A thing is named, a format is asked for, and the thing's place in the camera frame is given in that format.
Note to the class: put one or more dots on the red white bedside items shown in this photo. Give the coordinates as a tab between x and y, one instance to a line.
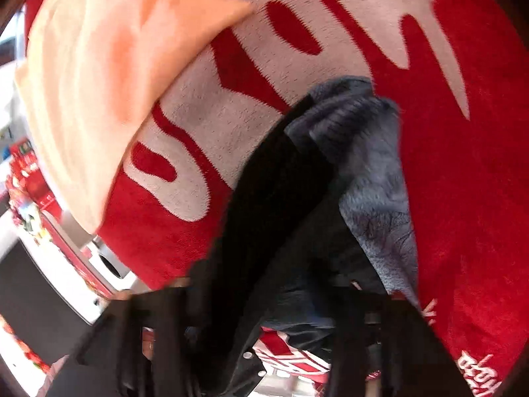
25	181

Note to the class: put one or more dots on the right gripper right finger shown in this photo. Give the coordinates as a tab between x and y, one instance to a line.
414	362

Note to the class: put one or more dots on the black pants grey waistband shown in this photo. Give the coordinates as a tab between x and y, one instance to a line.
317	234

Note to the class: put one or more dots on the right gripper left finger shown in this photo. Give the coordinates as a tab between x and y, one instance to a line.
137	347

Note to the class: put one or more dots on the red blanket white characters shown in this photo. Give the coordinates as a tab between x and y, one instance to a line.
457	70

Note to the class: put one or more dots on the cream pillow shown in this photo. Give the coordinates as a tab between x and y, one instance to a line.
93	71

